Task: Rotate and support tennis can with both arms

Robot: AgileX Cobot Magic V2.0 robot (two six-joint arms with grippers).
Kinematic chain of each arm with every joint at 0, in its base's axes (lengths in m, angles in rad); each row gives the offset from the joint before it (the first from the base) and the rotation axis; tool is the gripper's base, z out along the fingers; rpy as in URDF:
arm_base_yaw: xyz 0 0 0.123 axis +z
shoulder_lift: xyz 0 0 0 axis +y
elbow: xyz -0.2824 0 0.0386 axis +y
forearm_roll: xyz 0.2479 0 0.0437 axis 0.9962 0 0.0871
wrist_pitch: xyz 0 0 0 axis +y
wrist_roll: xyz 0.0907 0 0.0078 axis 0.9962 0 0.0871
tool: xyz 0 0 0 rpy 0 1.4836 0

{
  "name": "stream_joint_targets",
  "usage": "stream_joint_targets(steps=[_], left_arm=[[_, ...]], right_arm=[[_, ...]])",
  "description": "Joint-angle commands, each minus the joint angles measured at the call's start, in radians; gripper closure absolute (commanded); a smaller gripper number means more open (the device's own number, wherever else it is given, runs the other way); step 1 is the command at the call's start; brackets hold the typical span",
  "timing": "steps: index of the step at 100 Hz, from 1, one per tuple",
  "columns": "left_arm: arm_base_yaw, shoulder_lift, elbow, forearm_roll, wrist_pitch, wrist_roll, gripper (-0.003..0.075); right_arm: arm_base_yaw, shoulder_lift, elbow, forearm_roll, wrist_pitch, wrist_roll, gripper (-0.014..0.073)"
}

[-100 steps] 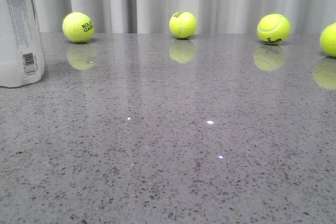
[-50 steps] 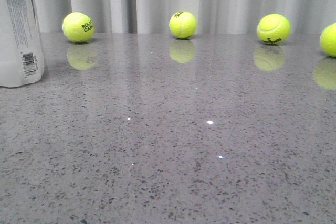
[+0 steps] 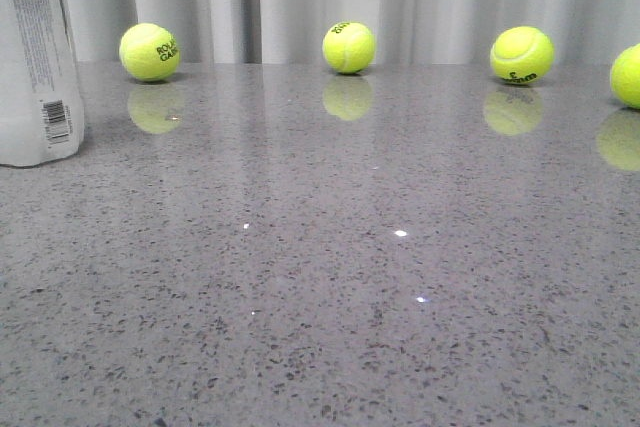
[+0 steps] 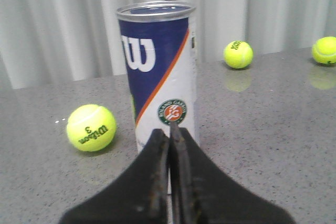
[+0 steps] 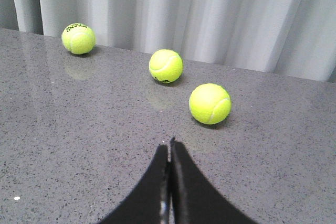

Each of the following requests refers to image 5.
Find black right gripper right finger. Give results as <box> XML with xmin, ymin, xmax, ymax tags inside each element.
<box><xmin>170</xmin><ymin>138</ymin><xmax>255</xmax><ymax>223</ymax></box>

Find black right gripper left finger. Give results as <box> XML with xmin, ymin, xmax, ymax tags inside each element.
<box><xmin>100</xmin><ymin>145</ymin><xmax>168</xmax><ymax>223</ymax></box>

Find far-right yellow tennis ball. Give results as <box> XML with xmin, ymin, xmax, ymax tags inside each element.
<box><xmin>188</xmin><ymin>83</ymin><xmax>231</xmax><ymax>125</ymax></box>

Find Wilson yellow tennis ball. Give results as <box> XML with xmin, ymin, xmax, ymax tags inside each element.
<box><xmin>149</xmin><ymin>49</ymin><xmax>183</xmax><ymax>83</ymax></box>

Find centre yellow tennis ball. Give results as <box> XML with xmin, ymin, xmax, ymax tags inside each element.
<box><xmin>61</xmin><ymin>23</ymin><xmax>96</xmax><ymax>55</ymax></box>

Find grey pleated curtain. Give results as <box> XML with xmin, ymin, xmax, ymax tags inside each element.
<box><xmin>1</xmin><ymin>0</ymin><xmax>335</xmax><ymax>82</ymax></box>

